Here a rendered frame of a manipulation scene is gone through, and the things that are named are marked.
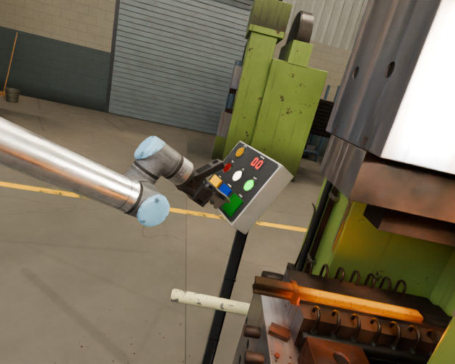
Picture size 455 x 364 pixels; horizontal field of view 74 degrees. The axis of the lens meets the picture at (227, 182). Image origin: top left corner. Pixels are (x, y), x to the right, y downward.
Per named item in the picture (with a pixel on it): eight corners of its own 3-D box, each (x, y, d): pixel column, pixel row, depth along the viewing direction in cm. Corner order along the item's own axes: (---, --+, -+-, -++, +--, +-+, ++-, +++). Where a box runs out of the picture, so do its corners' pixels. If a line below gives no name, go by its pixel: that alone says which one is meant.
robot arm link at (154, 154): (129, 154, 95) (149, 129, 95) (160, 176, 101) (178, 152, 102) (135, 162, 87) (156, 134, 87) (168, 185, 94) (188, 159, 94)
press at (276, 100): (213, 167, 532) (254, -18, 445) (209, 151, 648) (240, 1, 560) (326, 188, 574) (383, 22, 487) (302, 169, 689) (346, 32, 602)
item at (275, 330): (267, 334, 69) (269, 329, 68) (270, 325, 71) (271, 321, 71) (287, 342, 67) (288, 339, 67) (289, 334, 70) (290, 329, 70)
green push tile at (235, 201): (228, 217, 109) (242, 200, 109) (221, 207, 115) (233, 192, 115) (232, 219, 110) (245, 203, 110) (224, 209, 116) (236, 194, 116)
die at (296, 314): (293, 345, 67) (305, 315, 65) (279, 287, 86) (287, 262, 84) (469, 378, 69) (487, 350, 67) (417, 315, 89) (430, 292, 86)
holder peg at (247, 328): (242, 339, 73) (245, 330, 72) (242, 330, 76) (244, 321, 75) (258, 341, 73) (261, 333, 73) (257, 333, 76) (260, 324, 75)
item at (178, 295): (169, 304, 115) (171, 293, 113) (171, 295, 120) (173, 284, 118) (280, 326, 117) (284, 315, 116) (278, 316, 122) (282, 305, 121)
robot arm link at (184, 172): (179, 152, 101) (188, 161, 93) (190, 160, 104) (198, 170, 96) (162, 172, 102) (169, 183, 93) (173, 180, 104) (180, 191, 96)
